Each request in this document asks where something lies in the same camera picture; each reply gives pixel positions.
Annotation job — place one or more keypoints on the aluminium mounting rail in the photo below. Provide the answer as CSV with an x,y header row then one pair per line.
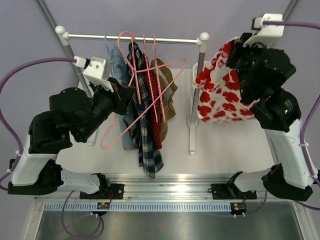
x,y
169,193

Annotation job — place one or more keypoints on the silver white clothes rack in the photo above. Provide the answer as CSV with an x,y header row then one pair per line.
x,y
201,42

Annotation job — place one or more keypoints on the right circuit board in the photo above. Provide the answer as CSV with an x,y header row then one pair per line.
x,y
238,207

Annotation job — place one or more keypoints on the circuit board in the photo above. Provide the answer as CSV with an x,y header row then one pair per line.
x,y
103,205
238,207

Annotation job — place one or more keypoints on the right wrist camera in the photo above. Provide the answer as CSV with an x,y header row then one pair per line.
x,y
266,34

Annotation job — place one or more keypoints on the brown tan skirt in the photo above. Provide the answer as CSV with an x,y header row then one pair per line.
x,y
166,78

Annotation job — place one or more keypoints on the red polka dot skirt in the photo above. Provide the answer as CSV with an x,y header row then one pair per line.
x,y
155,119

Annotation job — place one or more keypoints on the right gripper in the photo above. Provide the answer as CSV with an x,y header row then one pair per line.
x,y
238,50

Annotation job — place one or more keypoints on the white perforated plastic basket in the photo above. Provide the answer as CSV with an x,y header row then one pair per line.
x,y
195,72

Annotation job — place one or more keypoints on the left circuit board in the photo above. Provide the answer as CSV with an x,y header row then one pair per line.
x,y
103,205

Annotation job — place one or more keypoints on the dark plaid skirt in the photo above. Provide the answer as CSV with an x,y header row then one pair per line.
x,y
149,157

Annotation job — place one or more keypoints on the red poppy print skirt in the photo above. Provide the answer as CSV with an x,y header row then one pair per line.
x,y
219,98

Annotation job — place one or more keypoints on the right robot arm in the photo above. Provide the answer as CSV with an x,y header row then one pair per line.
x,y
279,115

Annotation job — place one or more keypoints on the blue wire hanger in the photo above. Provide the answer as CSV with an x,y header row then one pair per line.
x,y
109,53

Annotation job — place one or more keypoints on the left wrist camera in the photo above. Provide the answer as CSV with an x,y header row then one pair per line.
x,y
97,71

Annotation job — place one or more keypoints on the light blue denim skirt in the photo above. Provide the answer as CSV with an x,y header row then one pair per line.
x,y
120,72

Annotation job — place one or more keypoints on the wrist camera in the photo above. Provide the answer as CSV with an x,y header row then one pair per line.
x,y
266,34
97,71

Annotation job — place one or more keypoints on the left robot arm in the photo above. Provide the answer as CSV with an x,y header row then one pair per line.
x,y
71,114

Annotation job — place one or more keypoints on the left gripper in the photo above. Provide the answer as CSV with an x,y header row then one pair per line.
x,y
121,97

